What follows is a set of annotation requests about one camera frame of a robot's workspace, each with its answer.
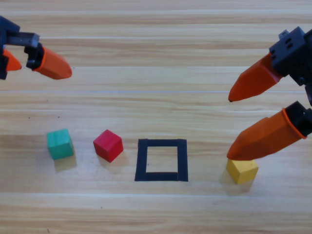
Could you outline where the green wooden block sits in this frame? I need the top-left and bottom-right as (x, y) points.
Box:
(46, 128), (75, 161)

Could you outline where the red wooden block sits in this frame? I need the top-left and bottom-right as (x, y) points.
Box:
(93, 129), (124, 163)

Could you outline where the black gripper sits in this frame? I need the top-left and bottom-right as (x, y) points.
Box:
(0, 16), (73, 81)
(228, 26), (312, 105)

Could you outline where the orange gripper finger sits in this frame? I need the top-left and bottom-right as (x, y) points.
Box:
(226, 100), (312, 161)

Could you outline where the black tape square outline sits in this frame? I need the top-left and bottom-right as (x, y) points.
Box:
(134, 138), (189, 182)

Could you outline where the yellow wooden block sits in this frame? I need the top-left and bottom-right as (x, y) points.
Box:
(226, 158), (259, 185)

